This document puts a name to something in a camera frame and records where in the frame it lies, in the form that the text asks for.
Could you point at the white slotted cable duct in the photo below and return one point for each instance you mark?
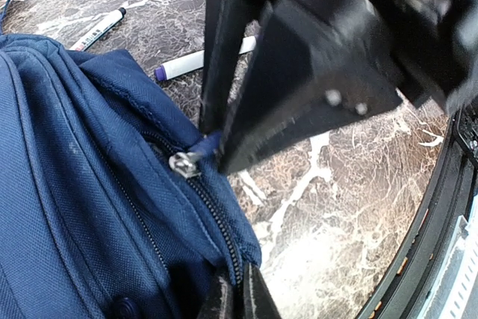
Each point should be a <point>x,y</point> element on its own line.
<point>454,292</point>

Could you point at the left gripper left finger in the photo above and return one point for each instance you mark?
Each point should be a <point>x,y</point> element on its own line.
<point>219,303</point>

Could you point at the navy blue student backpack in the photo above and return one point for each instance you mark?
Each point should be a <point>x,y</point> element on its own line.
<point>111,206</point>

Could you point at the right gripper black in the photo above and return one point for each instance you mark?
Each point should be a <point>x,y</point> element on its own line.
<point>323,64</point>

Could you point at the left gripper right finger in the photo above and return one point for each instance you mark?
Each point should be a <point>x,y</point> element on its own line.
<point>257,301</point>

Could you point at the purple capped white marker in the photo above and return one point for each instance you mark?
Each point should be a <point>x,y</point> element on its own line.
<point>193,61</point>

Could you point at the black capped white marker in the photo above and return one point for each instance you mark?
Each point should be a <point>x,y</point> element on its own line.
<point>99,30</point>

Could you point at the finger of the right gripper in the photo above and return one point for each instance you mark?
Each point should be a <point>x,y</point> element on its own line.
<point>225,24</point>

